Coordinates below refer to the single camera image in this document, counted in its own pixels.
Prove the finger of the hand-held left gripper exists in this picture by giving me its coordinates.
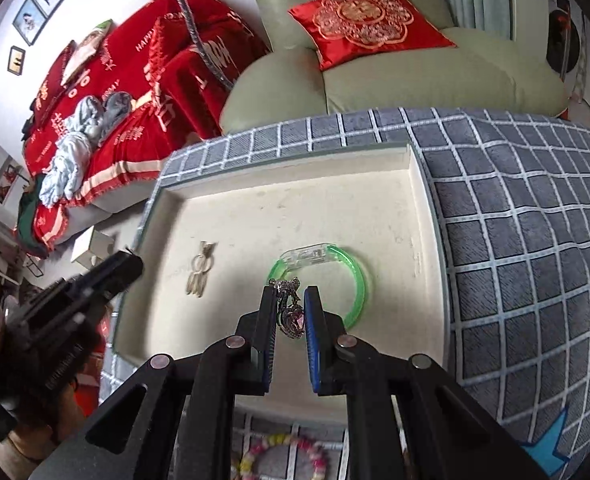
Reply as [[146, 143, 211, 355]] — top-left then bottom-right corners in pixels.
[[67, 251, 144, 306]]

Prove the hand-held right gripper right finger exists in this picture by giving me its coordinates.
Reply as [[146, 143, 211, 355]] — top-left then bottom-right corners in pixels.
[[304, 286, 551, 480]]

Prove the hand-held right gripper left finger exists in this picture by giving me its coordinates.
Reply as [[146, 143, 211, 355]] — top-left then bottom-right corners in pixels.
[[30, 286, 277, 480]]

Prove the silver pendant with pink stone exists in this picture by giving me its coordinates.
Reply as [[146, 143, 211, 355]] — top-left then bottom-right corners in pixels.
[[275, 280, 306, 341]]

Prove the pink yellow beaded necklace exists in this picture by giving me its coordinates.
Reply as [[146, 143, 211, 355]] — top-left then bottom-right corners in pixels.
[[230, 435, 328, 480]]

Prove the beige lined jewelry tray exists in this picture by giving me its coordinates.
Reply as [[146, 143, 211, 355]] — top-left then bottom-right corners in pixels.
[[112, 142, 451, 423]]

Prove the person's left hand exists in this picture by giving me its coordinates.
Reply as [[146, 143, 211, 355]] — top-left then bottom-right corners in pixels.
[[0, 385, 98, 466]]

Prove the grey sofa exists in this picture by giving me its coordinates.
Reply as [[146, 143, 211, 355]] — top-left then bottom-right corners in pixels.
[[57, 187, 151, 241]]

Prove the green translucent bangle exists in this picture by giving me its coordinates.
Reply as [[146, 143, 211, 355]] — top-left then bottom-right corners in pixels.
[[267, 242, 376, 333]]

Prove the light blue clothing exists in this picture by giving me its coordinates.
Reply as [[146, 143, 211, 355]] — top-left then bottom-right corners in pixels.
[[40, 97, 110, 208]]

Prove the sofa with red cover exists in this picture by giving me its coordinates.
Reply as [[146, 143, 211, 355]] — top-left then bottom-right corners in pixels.
[[15, 0, 271, 256]]

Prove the grey clothing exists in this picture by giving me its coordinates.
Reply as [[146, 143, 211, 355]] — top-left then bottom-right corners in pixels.
[[102, 91, 133, 133]]

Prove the red pillow with gold print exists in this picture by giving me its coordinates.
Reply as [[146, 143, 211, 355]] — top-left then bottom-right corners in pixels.
[[30, 40, 78, 126]]

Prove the red fringed pillow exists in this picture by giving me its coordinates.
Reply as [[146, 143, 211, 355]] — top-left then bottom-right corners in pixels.
[[147, 15, 271, 141]]

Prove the white printed pillow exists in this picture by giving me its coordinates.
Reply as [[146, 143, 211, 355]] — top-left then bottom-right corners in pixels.
[[61, 19, 113, 86]]

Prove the small yellow framed picture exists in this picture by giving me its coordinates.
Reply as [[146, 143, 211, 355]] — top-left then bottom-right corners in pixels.
[[7, 46, 26, 76]]

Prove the flexible gooseneck phone stand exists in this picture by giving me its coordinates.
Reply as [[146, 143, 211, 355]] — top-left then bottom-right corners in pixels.
[[162, 0, 238, 92]]

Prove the pale green armchair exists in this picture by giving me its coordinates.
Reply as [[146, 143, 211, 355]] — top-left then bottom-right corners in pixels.
[[219, 0, 568, 136]]

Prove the red embroidered cushion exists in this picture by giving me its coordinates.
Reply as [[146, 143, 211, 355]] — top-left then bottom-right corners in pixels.
[[288, 0, 457, 71]]

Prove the white washing machine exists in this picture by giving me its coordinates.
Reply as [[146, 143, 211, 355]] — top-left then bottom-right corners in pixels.
[[545, 0, 583, 81]]

